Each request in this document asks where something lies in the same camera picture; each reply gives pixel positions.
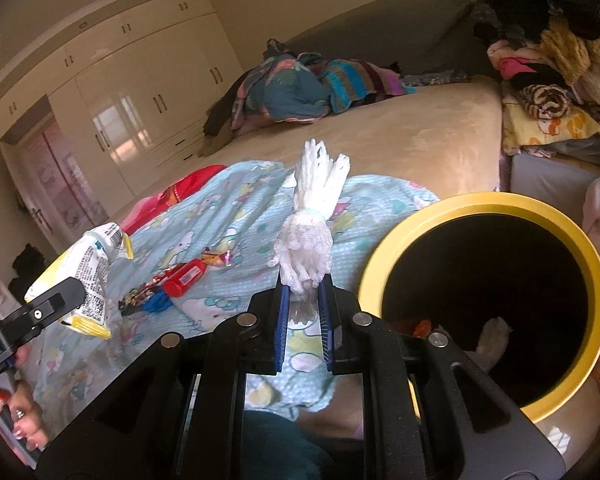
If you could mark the grey headboard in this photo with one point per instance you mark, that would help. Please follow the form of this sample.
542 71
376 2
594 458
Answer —
405 20

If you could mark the yellow and white snack packet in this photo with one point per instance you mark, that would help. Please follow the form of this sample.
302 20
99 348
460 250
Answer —
87 270

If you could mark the person's left hand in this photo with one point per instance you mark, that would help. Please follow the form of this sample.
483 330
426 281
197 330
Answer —
22 422

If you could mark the red blanket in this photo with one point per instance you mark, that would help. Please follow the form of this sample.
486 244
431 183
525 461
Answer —
180 190

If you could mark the dark patterned cloth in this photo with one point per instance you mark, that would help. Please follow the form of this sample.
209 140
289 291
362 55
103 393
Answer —
430 79

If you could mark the cream wardrobe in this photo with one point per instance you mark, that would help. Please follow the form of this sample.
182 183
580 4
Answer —
130 85

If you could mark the black object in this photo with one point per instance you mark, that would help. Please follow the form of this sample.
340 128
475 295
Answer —
27 265

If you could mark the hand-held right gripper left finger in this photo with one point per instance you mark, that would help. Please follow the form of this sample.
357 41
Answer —
281 320

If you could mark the white foam net sleeve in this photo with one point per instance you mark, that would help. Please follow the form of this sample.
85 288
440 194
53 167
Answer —
305 240

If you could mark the pile of clothes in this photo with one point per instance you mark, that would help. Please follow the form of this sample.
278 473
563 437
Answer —
545 60

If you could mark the person's teal pants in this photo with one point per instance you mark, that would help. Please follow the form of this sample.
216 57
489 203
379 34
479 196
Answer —
280 455

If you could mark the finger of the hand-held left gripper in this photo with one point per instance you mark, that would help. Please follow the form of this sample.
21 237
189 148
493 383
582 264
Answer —
50 307

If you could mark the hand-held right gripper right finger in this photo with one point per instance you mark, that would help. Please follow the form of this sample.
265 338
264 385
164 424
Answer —
325 320

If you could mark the pink printed door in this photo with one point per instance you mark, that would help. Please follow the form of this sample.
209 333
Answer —
60 175

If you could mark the blue cartoon printed blanket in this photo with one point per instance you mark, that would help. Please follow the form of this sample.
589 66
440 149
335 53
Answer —
220 210

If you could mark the blue plastic bag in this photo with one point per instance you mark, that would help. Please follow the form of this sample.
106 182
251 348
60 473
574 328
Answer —
157 303

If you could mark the blue floral quilt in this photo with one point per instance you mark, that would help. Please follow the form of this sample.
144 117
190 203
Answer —
290 95

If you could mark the dark snack packet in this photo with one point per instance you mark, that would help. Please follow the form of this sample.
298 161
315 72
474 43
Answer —
140 292

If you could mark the dark brown cloth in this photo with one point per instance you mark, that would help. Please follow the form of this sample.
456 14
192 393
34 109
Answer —
220 120

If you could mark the beige bed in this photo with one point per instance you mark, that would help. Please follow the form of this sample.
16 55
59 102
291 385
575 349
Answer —
405 135

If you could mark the striped cloth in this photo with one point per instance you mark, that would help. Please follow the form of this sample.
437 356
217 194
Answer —
365 82

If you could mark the yellow rimmed black trash bin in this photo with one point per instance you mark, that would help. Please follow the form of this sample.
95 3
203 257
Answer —
480 205

